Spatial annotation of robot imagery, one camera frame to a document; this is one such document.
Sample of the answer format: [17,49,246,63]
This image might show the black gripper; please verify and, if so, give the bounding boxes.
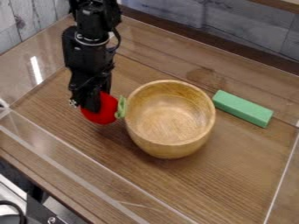
[62,26,117,113]

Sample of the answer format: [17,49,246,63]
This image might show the red plush strawberry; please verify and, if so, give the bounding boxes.
[81,92,127,125]

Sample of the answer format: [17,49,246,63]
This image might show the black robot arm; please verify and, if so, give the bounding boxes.
[62,0,122,113]

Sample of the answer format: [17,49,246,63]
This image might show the wooden bowl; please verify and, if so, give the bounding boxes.
[126,80,217,159]

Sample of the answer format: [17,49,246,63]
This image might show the green rectangular block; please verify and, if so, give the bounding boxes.
[213,90,274,128]

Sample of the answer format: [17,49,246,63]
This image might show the clear acrylic tray walls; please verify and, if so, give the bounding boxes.
[0,11,299,224]

